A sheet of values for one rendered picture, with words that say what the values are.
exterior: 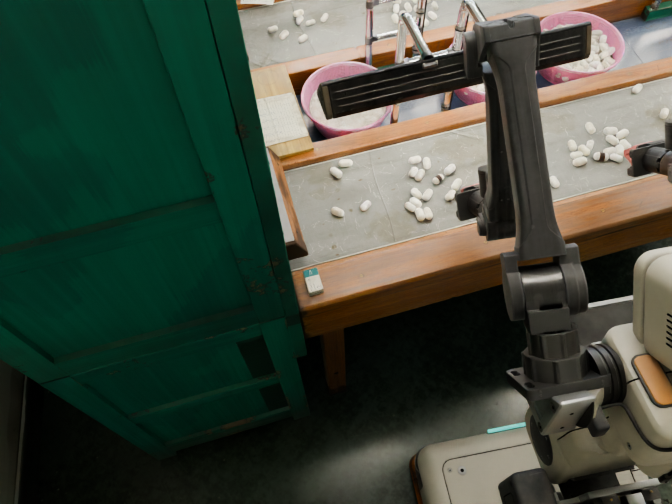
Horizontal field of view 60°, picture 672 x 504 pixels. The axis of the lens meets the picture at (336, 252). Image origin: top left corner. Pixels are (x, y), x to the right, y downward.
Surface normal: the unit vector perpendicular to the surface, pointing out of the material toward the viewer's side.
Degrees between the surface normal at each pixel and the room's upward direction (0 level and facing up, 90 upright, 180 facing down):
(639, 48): 0
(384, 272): 0
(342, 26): 0
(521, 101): 33
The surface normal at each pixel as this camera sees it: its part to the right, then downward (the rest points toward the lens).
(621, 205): -0.03, -0.50
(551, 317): -0.12, 0.15
